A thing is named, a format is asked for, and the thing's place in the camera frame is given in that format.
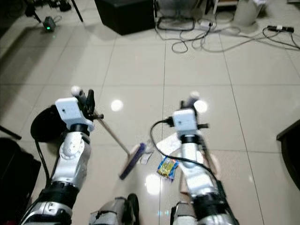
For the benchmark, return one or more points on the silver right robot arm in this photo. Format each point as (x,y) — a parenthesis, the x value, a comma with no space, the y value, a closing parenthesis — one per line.
(204,178)

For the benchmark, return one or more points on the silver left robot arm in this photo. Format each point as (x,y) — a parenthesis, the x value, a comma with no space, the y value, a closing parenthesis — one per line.
(75,159)

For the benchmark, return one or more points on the small black floor device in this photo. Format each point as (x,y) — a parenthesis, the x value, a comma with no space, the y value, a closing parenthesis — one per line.
(49,24)

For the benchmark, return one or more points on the white paper packet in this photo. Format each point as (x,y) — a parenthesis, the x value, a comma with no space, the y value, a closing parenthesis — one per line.
(166,145)

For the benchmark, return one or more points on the black round trash bin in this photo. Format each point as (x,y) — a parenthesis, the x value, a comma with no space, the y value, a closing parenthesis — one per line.
(44,124)

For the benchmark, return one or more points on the clear plastic wrapper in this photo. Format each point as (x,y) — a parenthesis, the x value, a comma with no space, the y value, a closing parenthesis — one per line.
(146,152)

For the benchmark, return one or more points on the yellow blue snack packet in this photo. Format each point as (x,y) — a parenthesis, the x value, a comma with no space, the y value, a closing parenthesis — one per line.
(168,168)

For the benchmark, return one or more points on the black metal rod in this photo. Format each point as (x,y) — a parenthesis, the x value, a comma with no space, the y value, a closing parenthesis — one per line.
(10,132)

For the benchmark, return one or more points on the white power strip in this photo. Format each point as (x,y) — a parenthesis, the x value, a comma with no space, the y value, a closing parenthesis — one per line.
(206,25)

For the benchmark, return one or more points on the black box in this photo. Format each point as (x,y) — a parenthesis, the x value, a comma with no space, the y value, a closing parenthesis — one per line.
(124,15)

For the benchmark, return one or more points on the black bag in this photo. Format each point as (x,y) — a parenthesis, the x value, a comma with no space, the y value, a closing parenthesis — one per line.
(16,173)

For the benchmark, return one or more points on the robot left leg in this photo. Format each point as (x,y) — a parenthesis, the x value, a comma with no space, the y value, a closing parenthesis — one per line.
(115,211)

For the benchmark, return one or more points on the robot leg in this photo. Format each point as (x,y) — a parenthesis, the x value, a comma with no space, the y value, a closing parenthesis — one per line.
(183,214)
(115,211)

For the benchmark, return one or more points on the robot right leg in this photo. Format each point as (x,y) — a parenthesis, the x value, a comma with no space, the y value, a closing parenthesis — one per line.
(183,214)

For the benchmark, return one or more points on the dark furniture corner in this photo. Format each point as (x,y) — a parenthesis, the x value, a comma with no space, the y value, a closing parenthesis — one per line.
(291,140)

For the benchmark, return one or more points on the white waste bin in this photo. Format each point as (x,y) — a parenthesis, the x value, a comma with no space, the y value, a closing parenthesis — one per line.
(251,11)

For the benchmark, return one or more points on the black power strip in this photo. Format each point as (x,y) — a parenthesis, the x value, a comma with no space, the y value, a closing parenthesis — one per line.
(278,28)

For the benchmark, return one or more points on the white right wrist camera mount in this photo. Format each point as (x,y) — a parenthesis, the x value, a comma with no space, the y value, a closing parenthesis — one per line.
(185,122)

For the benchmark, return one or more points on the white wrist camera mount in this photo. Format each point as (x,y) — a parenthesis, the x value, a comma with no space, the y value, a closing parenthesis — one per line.
(185,122)
(69,110)

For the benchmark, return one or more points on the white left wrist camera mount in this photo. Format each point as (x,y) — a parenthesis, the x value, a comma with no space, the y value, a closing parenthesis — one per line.
(69,110)

